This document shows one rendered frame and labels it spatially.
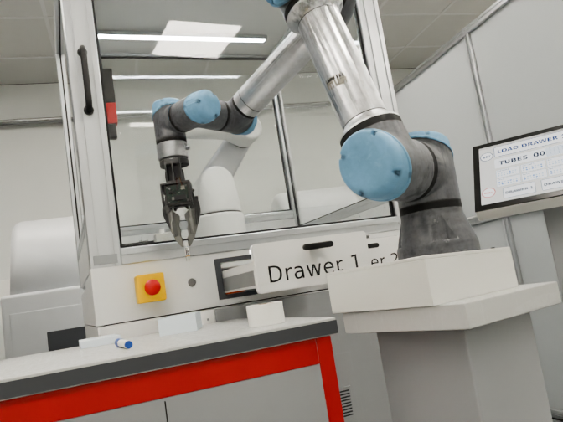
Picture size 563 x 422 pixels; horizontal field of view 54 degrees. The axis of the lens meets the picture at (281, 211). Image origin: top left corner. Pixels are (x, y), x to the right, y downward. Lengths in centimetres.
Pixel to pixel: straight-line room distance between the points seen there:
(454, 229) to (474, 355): 22
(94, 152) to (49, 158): 342
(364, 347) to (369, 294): 71
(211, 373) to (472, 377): 42
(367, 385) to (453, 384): 76
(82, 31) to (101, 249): 60
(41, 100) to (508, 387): 457
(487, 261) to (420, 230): 13
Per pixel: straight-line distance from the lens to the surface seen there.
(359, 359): 172
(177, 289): 153
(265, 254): 124
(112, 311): 151
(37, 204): 490
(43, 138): 503
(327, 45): 106
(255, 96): 136
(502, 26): 311
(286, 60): 131
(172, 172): 137
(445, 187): 106
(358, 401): 172
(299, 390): 100
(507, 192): 185
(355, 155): 94
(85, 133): 158
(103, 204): 153
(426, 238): 102
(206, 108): 131
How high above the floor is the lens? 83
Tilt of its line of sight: 8 degrees up
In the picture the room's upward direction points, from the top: 9 degrees counter-clockwise
